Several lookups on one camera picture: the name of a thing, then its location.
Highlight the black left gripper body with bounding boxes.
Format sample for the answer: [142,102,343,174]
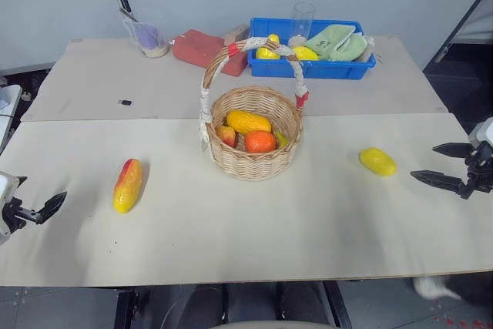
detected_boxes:
[1,197,44,232]

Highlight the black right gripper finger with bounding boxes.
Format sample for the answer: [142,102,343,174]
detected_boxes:
[409,170,464,196]
[432,143,473,159]

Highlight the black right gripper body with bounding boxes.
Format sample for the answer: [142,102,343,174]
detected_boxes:
[457,145,493,200]

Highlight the orange fruit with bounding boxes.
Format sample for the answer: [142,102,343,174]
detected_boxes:
[244,129,278,154]

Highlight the yellow lemon on table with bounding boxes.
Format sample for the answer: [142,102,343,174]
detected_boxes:
[358,146,398,177]

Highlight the white equipment beside table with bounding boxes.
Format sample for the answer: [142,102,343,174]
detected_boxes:
[0,83,23,155]

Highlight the red and yellow mango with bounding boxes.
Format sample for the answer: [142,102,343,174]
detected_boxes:
[112,158,143,215]

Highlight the white furry object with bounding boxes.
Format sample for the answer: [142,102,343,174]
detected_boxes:
[413,274,463,301]

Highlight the grey tripod leg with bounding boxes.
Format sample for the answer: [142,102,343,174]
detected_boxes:
[422,0,493,72]

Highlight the light green cloth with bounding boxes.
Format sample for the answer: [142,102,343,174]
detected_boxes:
[304,24,371,62]

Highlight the blue plastic bin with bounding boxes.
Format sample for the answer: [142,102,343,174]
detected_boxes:
[246,17,377,80]

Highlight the clear measuring cup with grains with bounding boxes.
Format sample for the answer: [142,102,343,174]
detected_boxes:
[122,16,171,59]

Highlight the red and yellow peach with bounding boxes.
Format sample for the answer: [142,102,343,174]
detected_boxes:
[215,125,238,149]

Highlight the clear glass tumbler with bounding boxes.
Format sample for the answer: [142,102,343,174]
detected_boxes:
[289,2,317,47]

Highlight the large yellow-orange mango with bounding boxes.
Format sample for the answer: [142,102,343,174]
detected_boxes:
[226,109,273,136]

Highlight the red brick block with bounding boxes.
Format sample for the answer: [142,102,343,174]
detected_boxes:
[172,29,249,77]

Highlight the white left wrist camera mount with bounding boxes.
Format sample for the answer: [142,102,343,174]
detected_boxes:
[0,171,21,246]

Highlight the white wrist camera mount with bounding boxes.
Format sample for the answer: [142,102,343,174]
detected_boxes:
[0,171,21,246]
[468,116,493,149]

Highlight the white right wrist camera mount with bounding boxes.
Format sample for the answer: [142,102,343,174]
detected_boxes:
[468,116,493,149]

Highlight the wicker basket with handle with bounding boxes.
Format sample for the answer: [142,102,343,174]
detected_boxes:
[198,36,310,182]

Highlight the black table frame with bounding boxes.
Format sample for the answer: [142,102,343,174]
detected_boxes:
[113,280,354,329]

